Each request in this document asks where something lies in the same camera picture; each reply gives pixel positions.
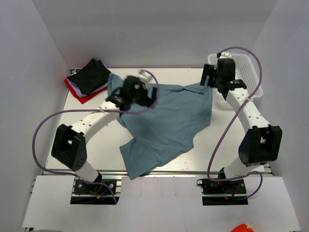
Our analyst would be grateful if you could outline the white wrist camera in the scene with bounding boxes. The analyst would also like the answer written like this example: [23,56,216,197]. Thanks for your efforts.
[216,52,232,59]
[137,70,152,89]

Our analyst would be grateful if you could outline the orange object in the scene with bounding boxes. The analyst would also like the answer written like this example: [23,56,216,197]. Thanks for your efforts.
[231,224,254,232]

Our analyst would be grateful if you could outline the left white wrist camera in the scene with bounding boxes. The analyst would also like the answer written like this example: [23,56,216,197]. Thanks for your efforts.
[137,70,152,89]

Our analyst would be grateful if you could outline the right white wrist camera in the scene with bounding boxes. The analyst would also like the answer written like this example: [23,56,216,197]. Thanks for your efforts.
[216,52,232,59]

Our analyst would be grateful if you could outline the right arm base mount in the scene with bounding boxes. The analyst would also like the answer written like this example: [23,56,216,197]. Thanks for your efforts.
[197,179,248,206]

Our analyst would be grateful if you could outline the black folded t-shirt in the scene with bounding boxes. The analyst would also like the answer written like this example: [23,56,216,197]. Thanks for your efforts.
[68,58,111,95]

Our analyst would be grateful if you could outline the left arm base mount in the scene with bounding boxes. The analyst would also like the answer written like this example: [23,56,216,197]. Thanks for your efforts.
[70,179,120,205]

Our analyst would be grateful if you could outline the teal blue t-shirt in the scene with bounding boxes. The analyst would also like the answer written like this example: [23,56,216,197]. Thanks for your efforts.
[117,83,212,180]

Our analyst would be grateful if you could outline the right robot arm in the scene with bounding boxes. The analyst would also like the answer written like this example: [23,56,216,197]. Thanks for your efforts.
[200,53,282,193]

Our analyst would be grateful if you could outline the red folded t-shirt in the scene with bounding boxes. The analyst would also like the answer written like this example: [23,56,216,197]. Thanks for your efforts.
[64,80,107,104]

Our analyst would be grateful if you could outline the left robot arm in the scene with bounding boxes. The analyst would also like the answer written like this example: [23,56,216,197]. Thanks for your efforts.
[51,70,159,193]

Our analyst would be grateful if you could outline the white plastic basket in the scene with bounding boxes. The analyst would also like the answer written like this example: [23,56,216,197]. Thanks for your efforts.
[213,53,259,111]

